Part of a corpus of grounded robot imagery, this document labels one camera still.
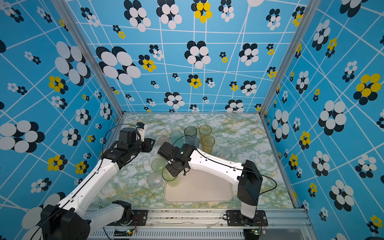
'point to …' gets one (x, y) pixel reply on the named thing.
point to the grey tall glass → (191, 131)
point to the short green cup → (157, 165)
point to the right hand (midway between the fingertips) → (175, 167)
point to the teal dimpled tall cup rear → (174, 135)
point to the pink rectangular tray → (197, 185)
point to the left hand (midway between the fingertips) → (152, 140)
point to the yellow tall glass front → (207, 142)
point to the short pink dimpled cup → (162, 139)
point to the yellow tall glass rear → (205, 129)
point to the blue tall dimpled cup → (194, 141)
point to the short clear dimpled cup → (154, 179)
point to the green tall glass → (171, 180)
